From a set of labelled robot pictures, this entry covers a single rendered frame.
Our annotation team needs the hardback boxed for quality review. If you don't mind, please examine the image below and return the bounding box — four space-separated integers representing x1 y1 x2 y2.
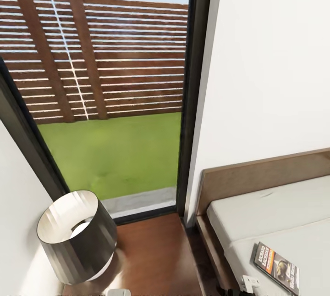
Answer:
253 242 300 296

